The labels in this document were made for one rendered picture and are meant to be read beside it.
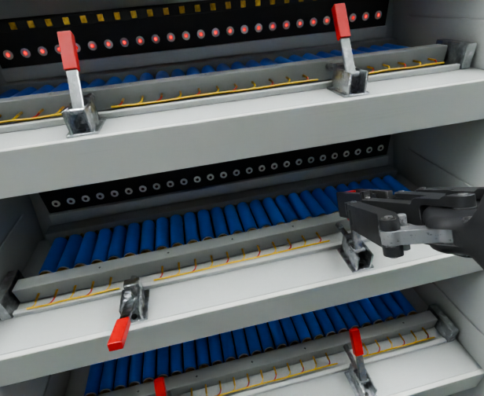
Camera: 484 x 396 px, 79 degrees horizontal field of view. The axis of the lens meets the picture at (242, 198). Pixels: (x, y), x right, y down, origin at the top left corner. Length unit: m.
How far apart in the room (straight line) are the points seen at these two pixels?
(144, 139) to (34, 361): 0.26
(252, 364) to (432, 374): 0.26
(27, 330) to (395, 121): 0.46
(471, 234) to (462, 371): 0.41
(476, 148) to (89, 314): 0.51
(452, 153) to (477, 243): 0.33
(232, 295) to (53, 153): 0.23
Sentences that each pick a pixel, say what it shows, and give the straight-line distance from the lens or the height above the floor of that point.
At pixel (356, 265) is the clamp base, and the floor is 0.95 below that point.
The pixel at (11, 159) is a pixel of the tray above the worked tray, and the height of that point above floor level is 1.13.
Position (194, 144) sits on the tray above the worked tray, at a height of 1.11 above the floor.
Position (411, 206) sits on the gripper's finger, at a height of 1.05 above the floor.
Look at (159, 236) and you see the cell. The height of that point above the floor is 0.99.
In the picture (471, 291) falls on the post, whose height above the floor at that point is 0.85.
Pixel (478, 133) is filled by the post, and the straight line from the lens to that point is 0.48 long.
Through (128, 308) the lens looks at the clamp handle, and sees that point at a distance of 0.34.
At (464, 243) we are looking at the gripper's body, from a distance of 0.20.
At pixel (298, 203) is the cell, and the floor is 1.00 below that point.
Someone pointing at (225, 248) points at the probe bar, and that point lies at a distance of 0.38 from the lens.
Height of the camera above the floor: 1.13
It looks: 15 degrees down
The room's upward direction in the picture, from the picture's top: 8 degrees counter-clockwise
